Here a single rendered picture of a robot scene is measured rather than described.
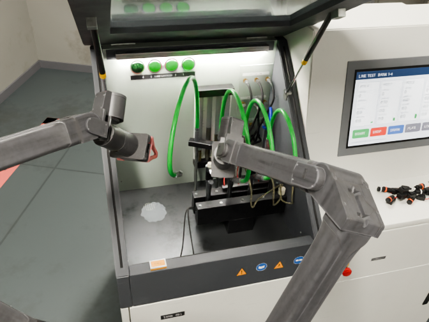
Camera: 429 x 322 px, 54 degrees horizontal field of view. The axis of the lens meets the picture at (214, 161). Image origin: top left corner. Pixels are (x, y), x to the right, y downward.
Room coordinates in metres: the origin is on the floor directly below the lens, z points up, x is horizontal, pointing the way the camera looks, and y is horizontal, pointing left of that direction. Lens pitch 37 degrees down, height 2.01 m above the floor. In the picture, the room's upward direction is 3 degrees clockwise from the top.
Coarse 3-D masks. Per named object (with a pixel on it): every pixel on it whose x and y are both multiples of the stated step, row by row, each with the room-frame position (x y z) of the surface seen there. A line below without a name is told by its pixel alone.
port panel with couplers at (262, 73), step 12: (240, 72) 1.47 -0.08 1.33; (252, 72) 1.48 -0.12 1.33; (264, 72) 1.49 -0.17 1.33; (240, 84) 1.47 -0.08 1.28; (252, 84) 1.48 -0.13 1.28; (264, 84) 1.50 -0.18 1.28; (240, 96) 1.47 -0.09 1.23; (264, 96) 1.50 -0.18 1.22; (252, 108) 1.48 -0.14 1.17; (252, 120) 1.49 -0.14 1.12; (264, 120) 1.50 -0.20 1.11; (252, 132) 1.49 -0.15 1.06
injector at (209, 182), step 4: (208, 168) 1.14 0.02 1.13; (208, 172) 1.14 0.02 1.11; (208, 176) 1.14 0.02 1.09; (208, 180) 1.14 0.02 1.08; (212, 180) 1.12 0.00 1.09; (208, 184) 1.14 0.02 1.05; (208, 188) 1.14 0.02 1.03; (208, 192) 1.14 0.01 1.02; (208, 196) 1.14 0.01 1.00; (208, 200) 1.14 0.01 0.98
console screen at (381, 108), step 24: (360, 72) 1.36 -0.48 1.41; (384, 72) 1.39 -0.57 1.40; (408, 72) 1.42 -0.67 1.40; (360, 96) 1.35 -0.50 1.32; (384, 96) 1.37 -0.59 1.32; (408, 96) 1.40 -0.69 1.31; (360, 120) 1.33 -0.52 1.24; (384, 120) 1.36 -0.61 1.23; (408, 120) 1.38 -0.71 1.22; (360, 144) 1.31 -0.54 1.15; (384, 144) 1.34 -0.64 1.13; (408, 144) 1.37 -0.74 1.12
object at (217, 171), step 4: (216, 144) 0.99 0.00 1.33; (212, 152) 0.98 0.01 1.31; (212, 156) 0.97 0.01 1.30; (212, 160) 0.96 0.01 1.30; (212, 164) 0.95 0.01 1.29; (216, 164) 0.91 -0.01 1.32; (212, 168) 0.94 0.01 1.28; (216, 168) 0.94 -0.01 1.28; (220, 168) 0.93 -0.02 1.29; (224, 168) 0.92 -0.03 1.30; (228, 168) 0.95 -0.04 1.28; (232, 168) 0.95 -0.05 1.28; (212, 172) 0.93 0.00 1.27; (216, 172) 0.93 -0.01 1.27; (220, 172) 0.94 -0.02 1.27; (224, 172) 0.94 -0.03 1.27; (228, 172) 0.94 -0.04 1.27; (232, 172) 0.94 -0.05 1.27; (212, 176) 0.93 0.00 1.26; (216, 176) 0.93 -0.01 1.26; (220, 176) 0.93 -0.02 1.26; (224, 176) 0.93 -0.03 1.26; (228, 176) 0.93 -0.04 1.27; (232, 176) 0.93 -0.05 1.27
